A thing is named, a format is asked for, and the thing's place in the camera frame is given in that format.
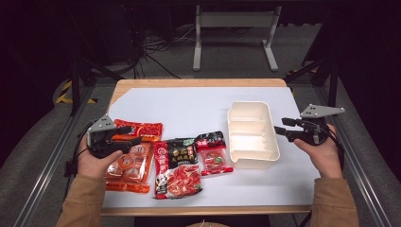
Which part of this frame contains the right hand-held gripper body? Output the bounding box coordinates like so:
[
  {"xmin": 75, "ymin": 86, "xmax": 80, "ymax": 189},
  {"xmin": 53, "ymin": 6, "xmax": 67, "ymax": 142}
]
[{"xmin": 293, "ymin": 103, "xmax": 346, "ymax": 147}]

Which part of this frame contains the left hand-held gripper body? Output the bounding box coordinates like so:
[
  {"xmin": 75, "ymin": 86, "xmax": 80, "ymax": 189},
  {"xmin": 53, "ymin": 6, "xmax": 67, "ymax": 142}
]
[{"xmin": 86, "ymin": 113, "xmax": 123, "ymax": 159}]

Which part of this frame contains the white plastic divided container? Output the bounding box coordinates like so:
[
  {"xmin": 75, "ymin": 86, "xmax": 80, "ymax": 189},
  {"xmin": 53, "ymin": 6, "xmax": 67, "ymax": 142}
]
[{"xmin": 226, "ymin": 100, "xmax": 281, "ymax": 170}]

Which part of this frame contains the large red and black packet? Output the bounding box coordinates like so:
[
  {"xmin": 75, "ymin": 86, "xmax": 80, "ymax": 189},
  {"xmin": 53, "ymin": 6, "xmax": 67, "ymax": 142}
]
[{"xmin": 152, "ymin": 137, "xmax": 203, "ymax": 201}]

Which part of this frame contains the person's right hand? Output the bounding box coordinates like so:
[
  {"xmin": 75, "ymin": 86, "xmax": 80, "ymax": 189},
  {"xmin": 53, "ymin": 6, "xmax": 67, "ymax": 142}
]
[{"xmin": 292, "ymin": 123, "xmax": 345, "ymax": 181}]

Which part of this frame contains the person's left hand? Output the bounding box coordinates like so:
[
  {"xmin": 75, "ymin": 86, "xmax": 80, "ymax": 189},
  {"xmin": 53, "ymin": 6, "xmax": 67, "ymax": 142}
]
[{"xmin": 77, "ymin": 135, "xmax": 124, "ymax": 182}]

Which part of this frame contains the flat red-orange sauce packet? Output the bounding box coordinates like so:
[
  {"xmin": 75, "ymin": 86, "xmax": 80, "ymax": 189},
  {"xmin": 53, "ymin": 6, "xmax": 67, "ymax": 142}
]
[{"xmin": 113, "ymin": 118, "xmax": 165, "ymax": 144}]

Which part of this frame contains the large orange clear-window packet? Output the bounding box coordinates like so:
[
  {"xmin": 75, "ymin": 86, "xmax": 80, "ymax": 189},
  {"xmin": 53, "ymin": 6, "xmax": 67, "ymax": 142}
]
[{"xmin": 104, "ymin": 141, "xmax": 155, "ymax": 194}]

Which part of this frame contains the black metal stand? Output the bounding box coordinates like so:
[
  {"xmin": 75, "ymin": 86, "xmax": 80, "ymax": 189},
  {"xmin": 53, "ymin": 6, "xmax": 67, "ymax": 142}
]
[
  {"xmin": 284, "ymin": 55, "xmax": 340, "ymax": 108},
  {"xmin": 66, "ymin": 58, "xmax": 125, "ymax": 117}
]

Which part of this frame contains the yellow and black hazard tape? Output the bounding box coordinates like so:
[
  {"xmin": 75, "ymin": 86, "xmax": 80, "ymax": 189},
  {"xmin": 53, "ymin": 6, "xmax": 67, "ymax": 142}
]
[{"xmin": 55, "ymin": 79, "xmax": 97, "ymax": 105}]

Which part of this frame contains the white table mat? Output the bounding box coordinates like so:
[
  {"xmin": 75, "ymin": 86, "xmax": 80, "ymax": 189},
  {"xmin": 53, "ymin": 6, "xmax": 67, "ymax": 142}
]
[{"xmin": 101, "ymin": 86, "xmax": 322, "ymax": 209}]

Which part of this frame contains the small red and black packet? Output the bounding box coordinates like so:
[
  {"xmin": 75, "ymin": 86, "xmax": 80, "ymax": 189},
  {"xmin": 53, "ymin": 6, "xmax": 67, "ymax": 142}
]
[{"xmin": 194, "ymin": 130, "xmax": 235, "ymax": 177}]

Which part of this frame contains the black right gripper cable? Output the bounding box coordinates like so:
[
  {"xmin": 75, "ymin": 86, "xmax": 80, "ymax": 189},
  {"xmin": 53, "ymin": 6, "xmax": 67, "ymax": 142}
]
[{"xmin": 326, "ymin": 126, "xmax": 347, "ymax": 173}]

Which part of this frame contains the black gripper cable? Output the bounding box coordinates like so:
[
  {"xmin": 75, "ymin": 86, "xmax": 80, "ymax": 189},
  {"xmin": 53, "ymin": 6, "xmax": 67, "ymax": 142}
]
[
  {"xmin": 326, "ymin": 126, "xmax": 347, "ymax": 173},
  {"xmin": 63, "ymin": 120, "xmax": 93, "ymax": 178}
]

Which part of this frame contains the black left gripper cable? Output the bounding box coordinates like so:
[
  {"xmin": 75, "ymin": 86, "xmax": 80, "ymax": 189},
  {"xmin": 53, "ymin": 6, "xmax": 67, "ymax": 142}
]
[{"xmin": 63, "ymin": 120, "xmax": 93, "ymax": 178}]

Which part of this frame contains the aluminium rail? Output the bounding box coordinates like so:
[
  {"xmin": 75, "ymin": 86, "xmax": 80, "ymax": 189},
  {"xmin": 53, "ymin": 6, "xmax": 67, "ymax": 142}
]
[
  {"xmin": 13, "ymin": 84, "xmax": 96, "ymax": 227},
  {"xmin": 316, "ymin": 84, "xmax": 393, "ymax": 227}
]

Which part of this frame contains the bundle of black floor cables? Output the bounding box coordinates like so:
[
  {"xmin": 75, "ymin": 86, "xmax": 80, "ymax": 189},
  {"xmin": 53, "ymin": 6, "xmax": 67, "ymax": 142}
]
[{"xmin": 124, "ymin": 4, "xmax": 198, "ymax": 80}]

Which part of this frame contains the desk with grey metal frame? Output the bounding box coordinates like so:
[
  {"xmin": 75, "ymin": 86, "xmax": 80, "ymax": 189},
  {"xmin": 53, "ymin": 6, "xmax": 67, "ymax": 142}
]
[{"xmin": 192, "ymin": 5, "xmax": 283, "ymax": 73}]

